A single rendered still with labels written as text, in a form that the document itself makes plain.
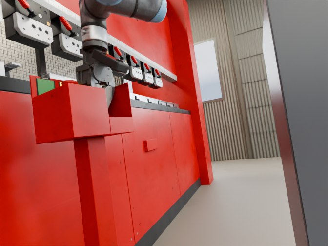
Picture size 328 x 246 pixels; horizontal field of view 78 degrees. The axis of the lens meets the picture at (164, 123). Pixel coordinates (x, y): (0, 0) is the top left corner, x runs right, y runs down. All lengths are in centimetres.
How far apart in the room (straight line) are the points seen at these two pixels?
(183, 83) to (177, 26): 71
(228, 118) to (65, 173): 348
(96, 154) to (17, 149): 26
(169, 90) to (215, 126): 176
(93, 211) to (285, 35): 53
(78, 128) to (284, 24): 41
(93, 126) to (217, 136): 365
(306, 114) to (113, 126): 43
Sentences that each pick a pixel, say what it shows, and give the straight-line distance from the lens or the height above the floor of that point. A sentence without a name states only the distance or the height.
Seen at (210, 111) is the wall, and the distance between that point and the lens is 408.
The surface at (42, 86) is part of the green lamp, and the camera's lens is 64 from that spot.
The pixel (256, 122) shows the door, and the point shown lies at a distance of 393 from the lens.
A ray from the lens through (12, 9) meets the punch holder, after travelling 106.
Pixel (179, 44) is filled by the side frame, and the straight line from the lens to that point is 264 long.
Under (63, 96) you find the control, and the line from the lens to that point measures 51.
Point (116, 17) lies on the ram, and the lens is 164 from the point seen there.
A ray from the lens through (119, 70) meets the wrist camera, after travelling 58.
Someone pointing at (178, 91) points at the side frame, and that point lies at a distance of 250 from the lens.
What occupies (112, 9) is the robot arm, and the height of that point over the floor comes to 98.
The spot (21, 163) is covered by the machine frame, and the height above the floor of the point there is 61.
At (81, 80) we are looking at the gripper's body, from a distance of 66.
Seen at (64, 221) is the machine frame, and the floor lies 39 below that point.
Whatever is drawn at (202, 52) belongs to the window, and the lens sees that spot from 431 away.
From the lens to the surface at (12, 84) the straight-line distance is 78.
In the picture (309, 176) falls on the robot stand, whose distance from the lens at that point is 24.
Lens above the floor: 64
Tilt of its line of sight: 3 degrees up
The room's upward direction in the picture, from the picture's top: 8 degrees counter-clockwise
